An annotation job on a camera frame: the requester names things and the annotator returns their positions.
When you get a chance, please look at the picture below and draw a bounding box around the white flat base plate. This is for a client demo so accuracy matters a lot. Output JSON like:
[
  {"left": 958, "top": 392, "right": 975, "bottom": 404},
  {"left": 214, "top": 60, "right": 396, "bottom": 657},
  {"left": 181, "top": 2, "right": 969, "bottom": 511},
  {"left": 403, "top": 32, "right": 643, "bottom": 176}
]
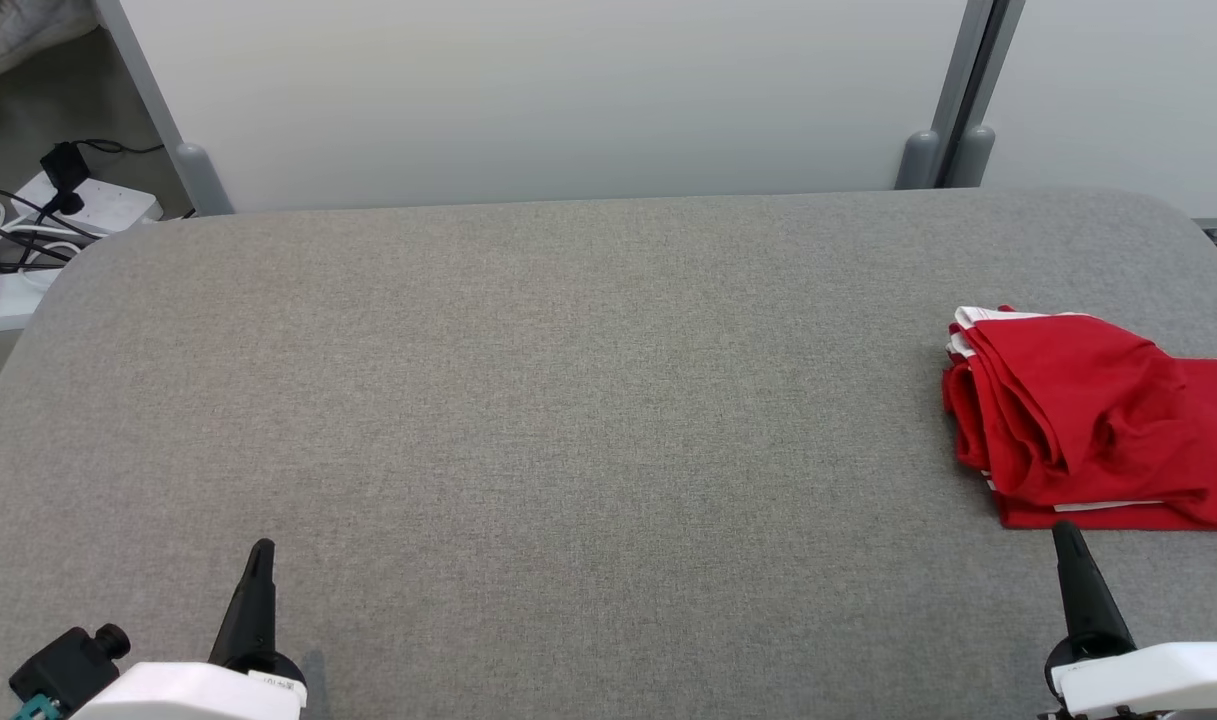
[{"left": 0, "top": 265, "right": 69, "bottom": 336}]

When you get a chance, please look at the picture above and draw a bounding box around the white power strip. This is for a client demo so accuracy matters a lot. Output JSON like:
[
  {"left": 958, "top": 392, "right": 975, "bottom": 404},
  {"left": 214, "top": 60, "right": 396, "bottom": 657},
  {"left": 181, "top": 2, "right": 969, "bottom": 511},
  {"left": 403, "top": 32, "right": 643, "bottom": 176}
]
[{"left": 8, "top": 170, "right": 164, "bottom": 241}]

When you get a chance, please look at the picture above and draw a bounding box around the red and white basketball jersey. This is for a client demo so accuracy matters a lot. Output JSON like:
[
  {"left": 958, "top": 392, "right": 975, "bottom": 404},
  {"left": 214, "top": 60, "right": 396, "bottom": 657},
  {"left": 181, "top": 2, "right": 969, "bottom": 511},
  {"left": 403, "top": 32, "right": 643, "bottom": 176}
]
[{"left": 941, "top": 305, "right": 1217, "bottom": 532}]

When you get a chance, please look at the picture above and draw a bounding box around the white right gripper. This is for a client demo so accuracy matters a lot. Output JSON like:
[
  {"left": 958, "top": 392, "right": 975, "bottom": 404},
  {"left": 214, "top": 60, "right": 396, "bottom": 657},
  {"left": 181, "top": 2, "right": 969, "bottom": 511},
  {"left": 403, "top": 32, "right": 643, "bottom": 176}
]
[{"left": 1036, "top": 519, "right": 1217, "bottom": 720}]

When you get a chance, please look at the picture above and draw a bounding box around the narrow white partition panel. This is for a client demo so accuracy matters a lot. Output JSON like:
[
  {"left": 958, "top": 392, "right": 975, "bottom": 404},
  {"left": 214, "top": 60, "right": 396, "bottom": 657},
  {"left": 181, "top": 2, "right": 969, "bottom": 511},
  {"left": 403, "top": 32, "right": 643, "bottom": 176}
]
[{"left": 983, "top": 0, "right": 1217, "bottom": 221}]

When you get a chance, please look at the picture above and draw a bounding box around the grey end partition post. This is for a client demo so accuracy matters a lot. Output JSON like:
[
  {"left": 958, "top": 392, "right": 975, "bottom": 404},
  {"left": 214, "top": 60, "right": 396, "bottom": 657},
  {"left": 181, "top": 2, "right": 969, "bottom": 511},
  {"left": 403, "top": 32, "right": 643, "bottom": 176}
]
[{"left": 93, "top": 0, "right": 236, "bottom": 217}]

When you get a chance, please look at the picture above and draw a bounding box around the grey fleece cloth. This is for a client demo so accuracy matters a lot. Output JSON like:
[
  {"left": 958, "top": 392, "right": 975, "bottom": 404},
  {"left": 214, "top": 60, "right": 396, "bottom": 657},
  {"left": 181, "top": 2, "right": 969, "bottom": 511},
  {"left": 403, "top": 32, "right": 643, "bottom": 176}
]
[{"left": 0, "top": 0, "right": 101, "bottom": 83}]

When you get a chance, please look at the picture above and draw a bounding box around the black plug adapter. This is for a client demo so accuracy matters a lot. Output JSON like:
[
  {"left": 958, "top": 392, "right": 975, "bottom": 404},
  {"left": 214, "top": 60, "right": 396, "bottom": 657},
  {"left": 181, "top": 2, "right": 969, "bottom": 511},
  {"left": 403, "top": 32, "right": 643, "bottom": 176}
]
[{"left": 38, "top": 140, "right": 94, "bottom": 216}]

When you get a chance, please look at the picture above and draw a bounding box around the dark grey partition post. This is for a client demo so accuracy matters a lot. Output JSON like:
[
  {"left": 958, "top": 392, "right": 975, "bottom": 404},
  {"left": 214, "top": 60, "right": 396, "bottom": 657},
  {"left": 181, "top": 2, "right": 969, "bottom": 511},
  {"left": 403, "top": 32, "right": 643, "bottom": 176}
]
[{"left": 943, "top": 0, "right": 1027, "bottom": 189}]

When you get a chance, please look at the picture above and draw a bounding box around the light grey partition post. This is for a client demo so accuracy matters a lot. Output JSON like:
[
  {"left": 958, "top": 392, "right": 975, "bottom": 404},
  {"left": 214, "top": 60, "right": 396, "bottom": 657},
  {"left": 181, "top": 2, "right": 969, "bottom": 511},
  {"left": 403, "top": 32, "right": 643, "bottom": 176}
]
[{"left": 894, "top": 0, "right": 999, "bottom": 191}]

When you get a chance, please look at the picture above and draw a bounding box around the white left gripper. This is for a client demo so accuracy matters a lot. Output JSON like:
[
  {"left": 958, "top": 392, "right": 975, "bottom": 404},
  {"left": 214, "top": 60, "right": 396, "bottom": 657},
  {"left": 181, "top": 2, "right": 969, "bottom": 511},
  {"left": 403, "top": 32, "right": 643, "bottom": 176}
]
[{"left": 68, "top": 538, "right": 309, "bottom": 720}]

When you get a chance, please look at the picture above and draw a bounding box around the wide white partition panel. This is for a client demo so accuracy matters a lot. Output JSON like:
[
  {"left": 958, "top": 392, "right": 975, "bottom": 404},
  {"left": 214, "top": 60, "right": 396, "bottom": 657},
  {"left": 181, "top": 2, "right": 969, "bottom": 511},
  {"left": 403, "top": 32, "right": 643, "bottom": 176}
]
[{"left": 118, "top": 0, "right": 969, "bottom": 214}]

